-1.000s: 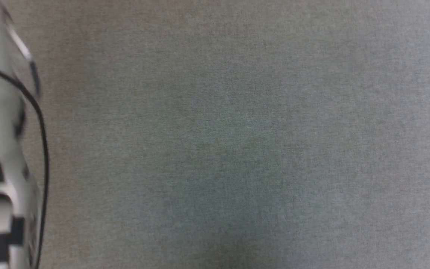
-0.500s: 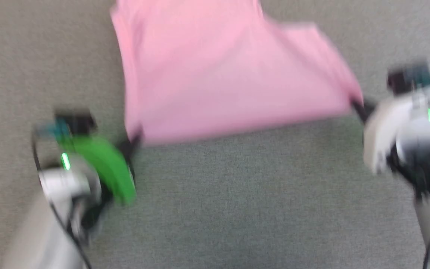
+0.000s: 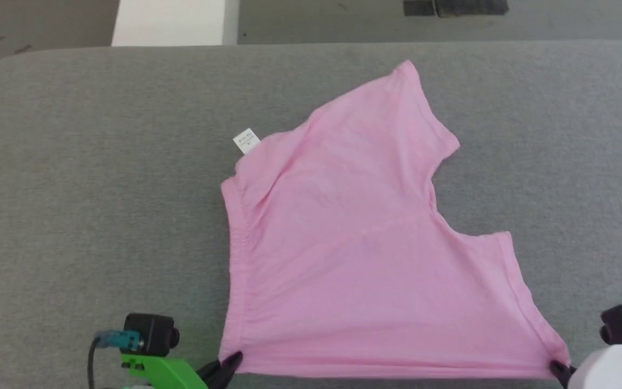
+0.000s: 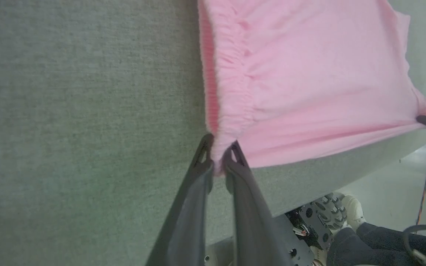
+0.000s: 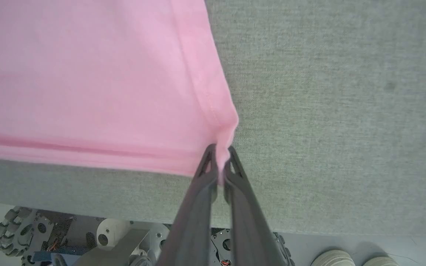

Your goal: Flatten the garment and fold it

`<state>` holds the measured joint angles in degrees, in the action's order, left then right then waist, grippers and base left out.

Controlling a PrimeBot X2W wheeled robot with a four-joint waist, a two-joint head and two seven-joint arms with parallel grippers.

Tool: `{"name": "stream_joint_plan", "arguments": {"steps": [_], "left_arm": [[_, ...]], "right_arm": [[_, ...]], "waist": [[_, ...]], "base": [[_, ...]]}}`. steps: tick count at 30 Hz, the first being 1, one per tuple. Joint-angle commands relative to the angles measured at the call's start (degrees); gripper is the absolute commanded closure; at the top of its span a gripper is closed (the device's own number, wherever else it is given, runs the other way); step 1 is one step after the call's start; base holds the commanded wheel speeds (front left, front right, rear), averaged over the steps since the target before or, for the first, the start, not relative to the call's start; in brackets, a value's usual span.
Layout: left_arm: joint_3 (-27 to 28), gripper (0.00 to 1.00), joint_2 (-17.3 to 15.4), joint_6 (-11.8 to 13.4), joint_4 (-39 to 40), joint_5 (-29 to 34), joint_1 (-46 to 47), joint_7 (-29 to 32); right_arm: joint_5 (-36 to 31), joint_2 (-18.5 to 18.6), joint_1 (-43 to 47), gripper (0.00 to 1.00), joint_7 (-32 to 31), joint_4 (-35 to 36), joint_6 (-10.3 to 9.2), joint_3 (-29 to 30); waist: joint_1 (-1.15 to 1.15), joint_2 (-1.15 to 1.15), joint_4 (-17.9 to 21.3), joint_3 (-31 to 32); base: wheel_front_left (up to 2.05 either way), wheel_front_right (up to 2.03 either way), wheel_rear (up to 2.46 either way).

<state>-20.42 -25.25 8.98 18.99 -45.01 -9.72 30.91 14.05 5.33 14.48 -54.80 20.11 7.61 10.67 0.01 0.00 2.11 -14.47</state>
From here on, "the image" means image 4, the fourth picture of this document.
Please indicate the pink fabric garment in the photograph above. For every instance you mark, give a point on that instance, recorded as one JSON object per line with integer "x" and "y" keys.
{"x": 309, "y": 81}

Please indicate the grey roller wheel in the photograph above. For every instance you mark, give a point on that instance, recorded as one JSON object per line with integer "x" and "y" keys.
{"x": 329, "y": 212}

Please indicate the person's legs and shoe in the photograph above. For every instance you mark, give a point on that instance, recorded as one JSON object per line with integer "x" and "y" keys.
{"x": 368, "y": 245}

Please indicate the grey fabric sofa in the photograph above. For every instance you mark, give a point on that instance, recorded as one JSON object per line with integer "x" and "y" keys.
{"x": 87, "y": 129}

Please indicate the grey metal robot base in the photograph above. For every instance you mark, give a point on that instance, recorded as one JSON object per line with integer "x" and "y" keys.
{"x": 301, "y": 236}

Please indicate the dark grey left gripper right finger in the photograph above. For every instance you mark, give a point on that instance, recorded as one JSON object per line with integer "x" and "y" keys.
{"x": 253, "y": 221}

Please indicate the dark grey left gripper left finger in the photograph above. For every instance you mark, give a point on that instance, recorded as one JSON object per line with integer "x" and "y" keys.
{"x": 187, "y": 221}

